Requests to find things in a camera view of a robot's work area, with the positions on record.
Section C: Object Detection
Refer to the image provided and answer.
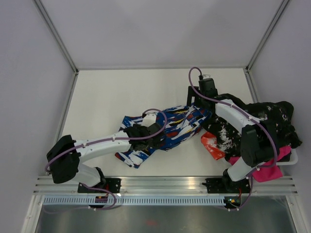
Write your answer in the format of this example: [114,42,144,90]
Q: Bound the blue white red patterned trousers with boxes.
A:
[115,104,212,168]

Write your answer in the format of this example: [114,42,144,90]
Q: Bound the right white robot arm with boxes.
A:
[187,78,281,192]

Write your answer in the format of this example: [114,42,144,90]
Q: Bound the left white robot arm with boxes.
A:
[46,123,164,193]

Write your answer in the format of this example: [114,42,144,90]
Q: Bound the black white patterned trousers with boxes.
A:
[202,94,302,161]

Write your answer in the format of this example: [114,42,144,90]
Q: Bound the orange white garment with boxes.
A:
[200,132,225,160]

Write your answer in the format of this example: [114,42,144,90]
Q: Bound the pink garment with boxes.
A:
[227,157,283,183]

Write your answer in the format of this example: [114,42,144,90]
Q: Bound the white tray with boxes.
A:
[276,149,298,166]

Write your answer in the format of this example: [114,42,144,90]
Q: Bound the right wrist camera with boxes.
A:
[199,74,211,80]

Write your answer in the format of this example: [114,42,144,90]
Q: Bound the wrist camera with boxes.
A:
[141,113,156,127]
[199,74,211,80]

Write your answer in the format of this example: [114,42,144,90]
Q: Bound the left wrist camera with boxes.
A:
[141,113,156,127]

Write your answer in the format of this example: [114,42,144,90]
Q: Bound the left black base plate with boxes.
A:
[77,178,121,194]

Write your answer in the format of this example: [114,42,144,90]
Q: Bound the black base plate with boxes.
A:
[202,178,250,194]
[77,178,121,194]

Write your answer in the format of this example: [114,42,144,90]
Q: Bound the slotted cable duct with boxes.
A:
[43,195,225,206]

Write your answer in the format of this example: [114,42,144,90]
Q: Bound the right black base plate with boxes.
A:
[202,178,250,194]

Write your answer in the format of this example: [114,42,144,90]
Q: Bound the aluminium mounting rail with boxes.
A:
[33,176,298,196]

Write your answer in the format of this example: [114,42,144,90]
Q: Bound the right aluminium frame post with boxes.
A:
[245,0,291,73]

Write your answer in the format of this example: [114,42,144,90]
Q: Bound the aluminium frame post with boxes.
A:
[245,0,291,73]
[32,0,79,75]

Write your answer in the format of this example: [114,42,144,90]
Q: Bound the left aluminium frame post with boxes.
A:
[32,0,79,75]

